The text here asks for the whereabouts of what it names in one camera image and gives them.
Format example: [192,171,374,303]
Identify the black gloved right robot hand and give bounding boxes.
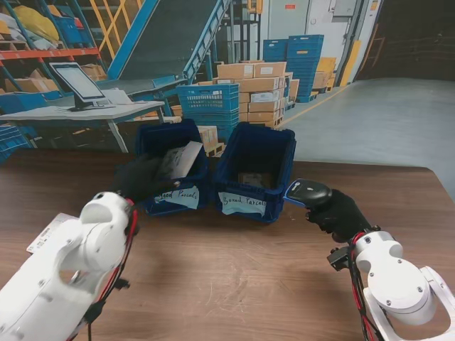
[304,189,375,244]

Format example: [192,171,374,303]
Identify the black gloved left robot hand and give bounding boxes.
[109,154,181,205]

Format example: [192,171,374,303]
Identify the black and blue barcode scanner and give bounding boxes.
[283,178,333,208]

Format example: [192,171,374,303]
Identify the white plastic mailer bag parcel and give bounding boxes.
[156,140,203,179]

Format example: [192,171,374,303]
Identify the cardboard box handwritten label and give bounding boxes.
[237,171,274,188]

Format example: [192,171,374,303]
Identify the tall cardboard box white label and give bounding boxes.
[26,212,74,255]

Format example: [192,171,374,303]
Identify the paper label bagged parcels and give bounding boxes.
[154,185,200,210]

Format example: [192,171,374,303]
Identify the blue bin labelled bagged parcels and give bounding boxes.
[134,119,210,217]

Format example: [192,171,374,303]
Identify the paper label boxed parcels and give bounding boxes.
[217,190,267,217]

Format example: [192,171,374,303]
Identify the blue bin labelled boxed parcels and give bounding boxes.
[212,121,296,224]

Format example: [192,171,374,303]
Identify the printed warehouse backdrop banner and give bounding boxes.
[0,0,455,168]

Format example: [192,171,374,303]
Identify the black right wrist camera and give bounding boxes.
[328,247,352,272]

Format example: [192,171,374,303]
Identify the red black right arm cable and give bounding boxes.
[348,234,383,341]

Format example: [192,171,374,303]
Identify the red black arm cable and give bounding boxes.
[348,234,383,341]
[74,200,140,341]

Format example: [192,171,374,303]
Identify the red black left arm cable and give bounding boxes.
[74,200,140,341]

